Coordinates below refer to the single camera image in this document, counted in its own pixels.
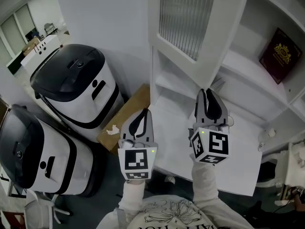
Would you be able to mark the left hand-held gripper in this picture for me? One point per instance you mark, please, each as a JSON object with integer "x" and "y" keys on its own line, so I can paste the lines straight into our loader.
{"x": 137, "y": 161}

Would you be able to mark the black metal chair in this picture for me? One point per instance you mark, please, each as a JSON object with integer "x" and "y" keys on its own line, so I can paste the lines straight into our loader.
{"x": 50, "y": 28}

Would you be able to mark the white shelf cabinet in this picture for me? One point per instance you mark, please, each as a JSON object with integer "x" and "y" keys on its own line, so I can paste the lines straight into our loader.
{"x": 250, "y": 80}

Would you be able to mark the person's left forearm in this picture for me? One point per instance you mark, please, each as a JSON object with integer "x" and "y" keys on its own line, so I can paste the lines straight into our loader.
{"x": 132, "y": 194}

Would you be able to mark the white cabinet door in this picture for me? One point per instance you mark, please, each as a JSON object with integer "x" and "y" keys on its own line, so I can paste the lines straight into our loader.
{"x": 226, "y": 32}

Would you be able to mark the torn white paper scrap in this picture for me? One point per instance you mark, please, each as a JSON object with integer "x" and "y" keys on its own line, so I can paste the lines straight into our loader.
{"x": 112, "y": 130}

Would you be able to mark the small round mirror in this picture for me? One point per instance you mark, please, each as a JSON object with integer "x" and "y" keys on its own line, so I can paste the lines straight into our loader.
{"x": 232, "y": 122}

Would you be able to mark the person's right hand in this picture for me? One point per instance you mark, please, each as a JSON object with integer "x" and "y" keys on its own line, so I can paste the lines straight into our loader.
{"x": 218, "y": 127}

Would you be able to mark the brown cardboard box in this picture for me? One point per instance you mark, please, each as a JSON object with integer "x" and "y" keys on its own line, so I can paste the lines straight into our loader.
{"x": 29, "y": 45}

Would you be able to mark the person's right forearm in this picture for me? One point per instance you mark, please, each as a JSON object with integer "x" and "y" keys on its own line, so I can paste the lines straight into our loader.
{"x": 205, "y": 182}

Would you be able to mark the white counter with black holes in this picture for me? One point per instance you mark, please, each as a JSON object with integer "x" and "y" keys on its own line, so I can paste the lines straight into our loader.
{"x": 38, "y": 54}

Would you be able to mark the small white figurine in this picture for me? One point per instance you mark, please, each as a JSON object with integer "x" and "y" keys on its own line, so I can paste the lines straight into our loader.
{"x": 271, "y": 132}

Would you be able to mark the white slatted chair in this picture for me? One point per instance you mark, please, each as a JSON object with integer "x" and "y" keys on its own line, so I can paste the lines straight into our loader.
{"x": 40, "y": 209}

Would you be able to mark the person's grey slipper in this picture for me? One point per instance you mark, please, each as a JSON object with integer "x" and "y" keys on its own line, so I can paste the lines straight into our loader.
{"x": 169, "y": 180}

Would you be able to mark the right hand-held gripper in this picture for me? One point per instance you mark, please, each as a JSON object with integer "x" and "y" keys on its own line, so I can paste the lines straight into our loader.
{"x": 209, "y": 147}

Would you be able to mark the dark red gold-crested book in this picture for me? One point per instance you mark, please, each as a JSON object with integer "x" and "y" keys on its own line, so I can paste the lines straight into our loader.
{"x": 280, "y": 56}

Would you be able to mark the frosted window panel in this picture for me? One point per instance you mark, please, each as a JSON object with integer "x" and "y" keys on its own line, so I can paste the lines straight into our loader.
{"x": 16, "y": 30}

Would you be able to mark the person's cream printed sweatshirt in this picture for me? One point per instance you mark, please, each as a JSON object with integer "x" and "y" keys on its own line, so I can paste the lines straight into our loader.
{"x": 171, "y": 213}

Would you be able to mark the person's left hand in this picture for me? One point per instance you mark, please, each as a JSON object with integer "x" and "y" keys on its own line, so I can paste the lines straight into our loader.
{"x": 129, "y": 144}

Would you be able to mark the long flat cardboard box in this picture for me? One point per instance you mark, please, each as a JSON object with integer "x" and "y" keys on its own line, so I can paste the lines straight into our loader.
{"x": 124, "y": 118}

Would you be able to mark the white robot with black lid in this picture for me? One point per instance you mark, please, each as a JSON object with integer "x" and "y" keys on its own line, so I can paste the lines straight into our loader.
{"x": 47, "y": 156}
{"x": 78, "y": 87}

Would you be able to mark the white table with black frame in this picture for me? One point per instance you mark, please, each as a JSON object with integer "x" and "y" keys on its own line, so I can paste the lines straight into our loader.
{"x": 9, "y": 187}

